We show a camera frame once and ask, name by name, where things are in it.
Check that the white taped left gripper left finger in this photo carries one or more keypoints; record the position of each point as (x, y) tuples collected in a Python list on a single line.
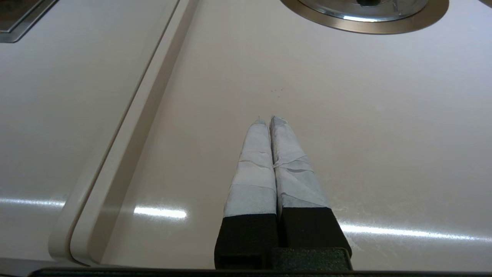
[(251, 181)]

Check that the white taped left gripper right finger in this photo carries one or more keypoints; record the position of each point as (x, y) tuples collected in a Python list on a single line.
[(296, 181)]

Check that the left steel pot lid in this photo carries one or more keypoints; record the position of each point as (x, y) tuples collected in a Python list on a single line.
[(369, 17)]

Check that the grey framed recessed tray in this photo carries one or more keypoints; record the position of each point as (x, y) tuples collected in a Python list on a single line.
[(15, 23)]

